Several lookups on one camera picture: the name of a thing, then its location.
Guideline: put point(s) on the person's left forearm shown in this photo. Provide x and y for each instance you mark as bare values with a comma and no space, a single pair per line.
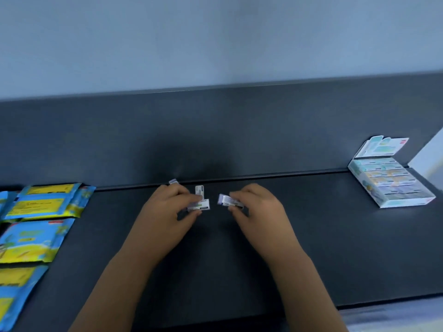
110,297

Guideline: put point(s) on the person's right hand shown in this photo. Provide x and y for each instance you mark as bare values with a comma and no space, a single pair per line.
270,228

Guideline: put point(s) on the stack of blue yellow packets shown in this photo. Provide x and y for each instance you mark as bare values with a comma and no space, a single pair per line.
45,203

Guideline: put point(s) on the white box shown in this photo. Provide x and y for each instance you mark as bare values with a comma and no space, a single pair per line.
380,146

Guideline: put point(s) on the dark grey shelf back panel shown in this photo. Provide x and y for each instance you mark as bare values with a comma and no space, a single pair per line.
207,134

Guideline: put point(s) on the person's left hand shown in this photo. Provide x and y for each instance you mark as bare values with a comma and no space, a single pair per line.
155,231

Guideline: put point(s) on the shelf front price rail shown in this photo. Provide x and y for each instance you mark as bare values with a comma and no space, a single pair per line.
398,318

